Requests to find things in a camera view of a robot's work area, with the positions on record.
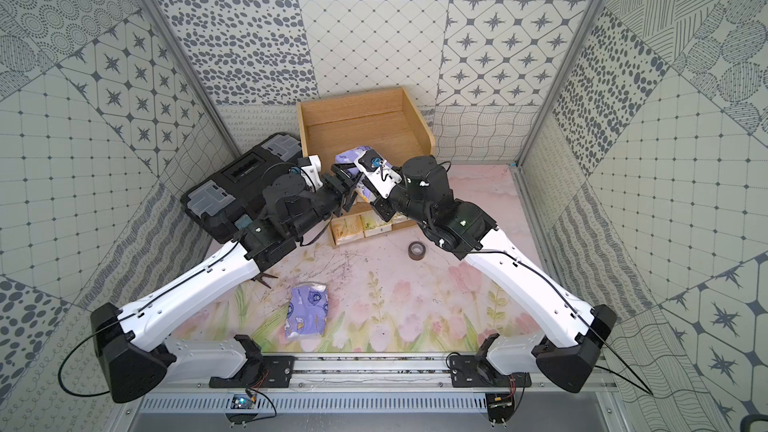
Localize purple tissue pack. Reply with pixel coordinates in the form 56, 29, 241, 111
335, 146, 391, 172
284, 283, 329, 340

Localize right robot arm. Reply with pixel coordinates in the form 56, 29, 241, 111
355, 150, 617, 393

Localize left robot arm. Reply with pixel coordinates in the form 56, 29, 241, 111
91, 164, 360, 404

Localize green tissue pack bottom middle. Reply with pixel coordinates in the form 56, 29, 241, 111
360, 212, 392, 238

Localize yellow tissue pack bottom left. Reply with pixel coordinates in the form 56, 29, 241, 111
331, 215, 365, 246

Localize wooden shelf unit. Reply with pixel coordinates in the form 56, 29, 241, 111
296, 87, 436, 247

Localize grey tape roll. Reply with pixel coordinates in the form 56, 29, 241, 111
408, 241, 427, 261

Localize black plastic toolbox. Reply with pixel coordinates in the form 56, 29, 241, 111
181, 132, 302, 244

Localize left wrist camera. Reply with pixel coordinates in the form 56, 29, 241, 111
297, 155, 322, 191

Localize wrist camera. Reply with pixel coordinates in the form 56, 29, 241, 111
297, 155, 322, 191
354, 149, 402, 203

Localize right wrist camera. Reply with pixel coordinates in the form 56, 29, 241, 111
354, 149, 402, 203

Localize yellow handled pliers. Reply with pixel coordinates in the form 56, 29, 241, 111
252, 272, 277, 289

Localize aluminium mounting rail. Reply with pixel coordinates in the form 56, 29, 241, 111
151, 353, 618, 393

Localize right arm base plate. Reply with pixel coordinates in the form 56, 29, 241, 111
445, 333, 532, 388

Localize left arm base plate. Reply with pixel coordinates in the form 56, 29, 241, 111
208, 334, 297, 389

